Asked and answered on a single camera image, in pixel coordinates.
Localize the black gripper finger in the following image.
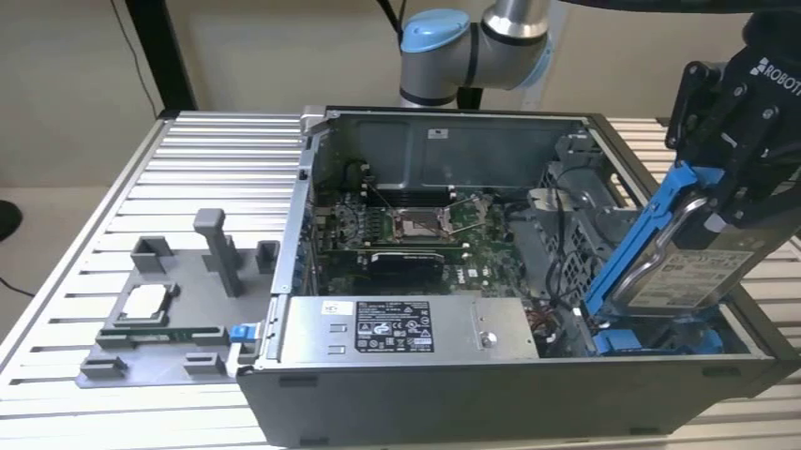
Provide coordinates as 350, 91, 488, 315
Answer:
719, 140, 801, 231
665, 60, 751, 221

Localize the hard disk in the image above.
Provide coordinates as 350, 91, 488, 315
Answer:
585, 158, 792, 330
590, 326, 728, 357

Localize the grey metal disk bay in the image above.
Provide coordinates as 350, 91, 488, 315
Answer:
509, 158, 723, 358

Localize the thin metal locking lever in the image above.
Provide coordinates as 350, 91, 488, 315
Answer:
450, 218, 490, 236
366, 182, 398, 213

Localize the green motherboard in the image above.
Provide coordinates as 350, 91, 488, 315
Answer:
310, 187, 533, 297

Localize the CPU socket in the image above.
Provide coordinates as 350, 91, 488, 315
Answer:
386, 205, 457, 244

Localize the black graphics card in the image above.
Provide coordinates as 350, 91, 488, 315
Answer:
366, 251, 449, 288

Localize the open dark grey PC case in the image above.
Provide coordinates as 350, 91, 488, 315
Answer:
235, 105, 801, 449

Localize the silver power supply unit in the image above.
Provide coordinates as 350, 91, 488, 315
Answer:
278, 295, 541, 365

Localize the blue case latch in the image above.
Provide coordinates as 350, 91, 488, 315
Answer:
229, 323, 261, 346

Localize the grey parts rack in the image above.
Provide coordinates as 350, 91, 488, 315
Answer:
75, 208, 282, 390

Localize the green RAM stick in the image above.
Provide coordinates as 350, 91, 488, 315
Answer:
103, 326, 227, 343

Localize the silver CPU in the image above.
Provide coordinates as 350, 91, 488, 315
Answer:
121, 284, 171, 321

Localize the black round base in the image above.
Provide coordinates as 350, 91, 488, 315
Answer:
0, 200, 26, 243

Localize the red wire bundle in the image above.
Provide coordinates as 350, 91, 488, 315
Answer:
528, 307, 560, 344

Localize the black cable behind arm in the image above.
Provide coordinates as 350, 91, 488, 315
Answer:
373, 0, 410, 37

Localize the black upright post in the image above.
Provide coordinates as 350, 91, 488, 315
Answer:
123, 0, 199, 112

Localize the thin black wall cable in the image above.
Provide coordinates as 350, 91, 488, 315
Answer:
110, 0, 162, 119

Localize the thin black floor cable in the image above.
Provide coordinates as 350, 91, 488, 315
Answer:
0, 276, 36, 299

